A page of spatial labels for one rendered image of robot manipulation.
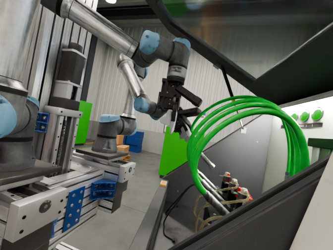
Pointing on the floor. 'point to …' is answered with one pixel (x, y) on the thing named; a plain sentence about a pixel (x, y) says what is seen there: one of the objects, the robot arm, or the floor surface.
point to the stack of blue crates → (134, 142)
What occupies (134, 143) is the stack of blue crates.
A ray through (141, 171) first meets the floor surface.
